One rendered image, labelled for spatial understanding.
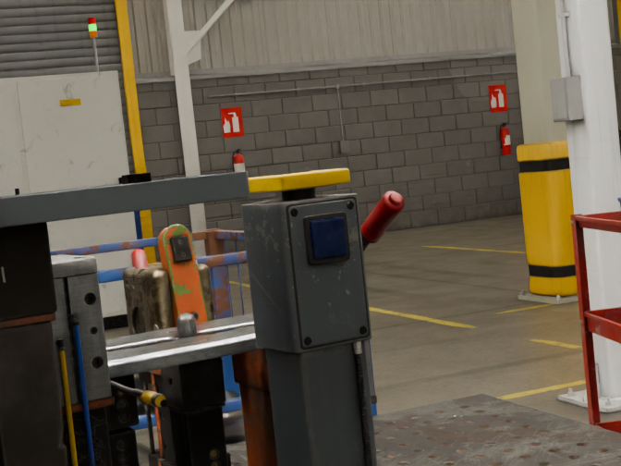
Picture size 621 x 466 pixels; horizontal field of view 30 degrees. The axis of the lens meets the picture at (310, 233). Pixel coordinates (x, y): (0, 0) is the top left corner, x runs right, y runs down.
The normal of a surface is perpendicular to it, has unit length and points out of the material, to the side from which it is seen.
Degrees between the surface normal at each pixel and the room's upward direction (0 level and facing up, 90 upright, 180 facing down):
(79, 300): 90
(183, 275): 78
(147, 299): 90
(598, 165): 90
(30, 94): 90
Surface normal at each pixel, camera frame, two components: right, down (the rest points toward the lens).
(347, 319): 0.50, 0.00
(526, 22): -0.92, 0.12
